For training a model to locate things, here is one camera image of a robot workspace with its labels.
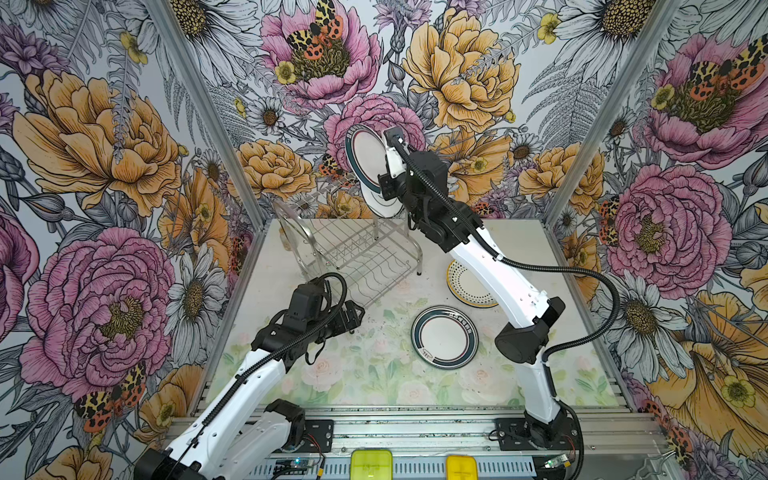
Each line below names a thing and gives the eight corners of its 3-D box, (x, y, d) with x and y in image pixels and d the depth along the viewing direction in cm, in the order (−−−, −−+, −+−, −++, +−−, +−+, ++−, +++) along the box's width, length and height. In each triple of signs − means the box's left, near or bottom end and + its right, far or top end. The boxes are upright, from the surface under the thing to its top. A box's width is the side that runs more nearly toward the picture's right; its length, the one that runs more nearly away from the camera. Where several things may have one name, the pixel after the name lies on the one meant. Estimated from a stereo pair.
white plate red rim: (412, 369, 87) (413, 365, 84) (410, 310, 99) (410, 305, 97) (482, 369, 87) (484, 365, 85) (471, 310, 99) (473, 305, 97)
